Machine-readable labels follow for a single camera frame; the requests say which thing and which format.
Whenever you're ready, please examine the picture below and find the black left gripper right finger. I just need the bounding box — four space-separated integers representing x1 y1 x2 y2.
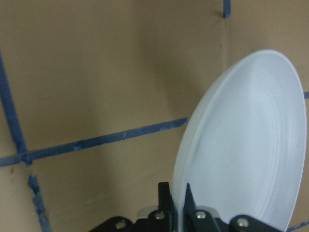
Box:
183 183 223 232

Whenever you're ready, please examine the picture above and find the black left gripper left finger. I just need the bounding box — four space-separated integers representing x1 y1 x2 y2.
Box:
157 182 178 232

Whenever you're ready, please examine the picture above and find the light blue round plate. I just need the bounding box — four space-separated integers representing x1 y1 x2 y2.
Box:
172 50 307 231

